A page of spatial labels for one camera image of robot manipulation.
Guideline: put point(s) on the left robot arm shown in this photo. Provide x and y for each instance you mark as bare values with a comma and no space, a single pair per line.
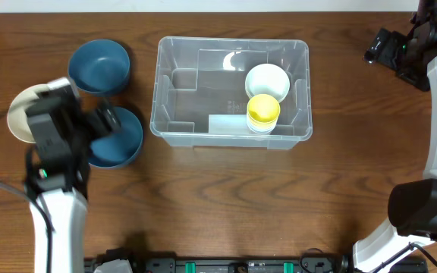
59,209

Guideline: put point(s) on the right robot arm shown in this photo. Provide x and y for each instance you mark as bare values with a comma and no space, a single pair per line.
412,207

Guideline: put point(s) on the yellow cup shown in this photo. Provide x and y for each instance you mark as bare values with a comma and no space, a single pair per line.
263,109
256,124

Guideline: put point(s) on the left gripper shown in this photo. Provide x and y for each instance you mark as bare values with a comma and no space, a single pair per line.
99,119

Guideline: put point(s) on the blue bowl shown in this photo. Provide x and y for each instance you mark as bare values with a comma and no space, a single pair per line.
100,67
120,148

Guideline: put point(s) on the cream large bowl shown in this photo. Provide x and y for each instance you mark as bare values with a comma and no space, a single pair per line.
16,116

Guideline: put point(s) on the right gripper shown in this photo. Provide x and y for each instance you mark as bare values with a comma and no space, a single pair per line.
387,47

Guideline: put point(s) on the clear plastic storage bin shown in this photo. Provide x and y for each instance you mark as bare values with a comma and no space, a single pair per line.
199,96

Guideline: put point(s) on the white cup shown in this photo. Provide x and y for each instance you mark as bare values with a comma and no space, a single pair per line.
263,131

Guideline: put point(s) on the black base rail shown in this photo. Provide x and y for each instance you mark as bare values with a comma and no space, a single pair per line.
122,260

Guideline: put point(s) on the white small bowl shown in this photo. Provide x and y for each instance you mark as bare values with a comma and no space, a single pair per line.
267,79

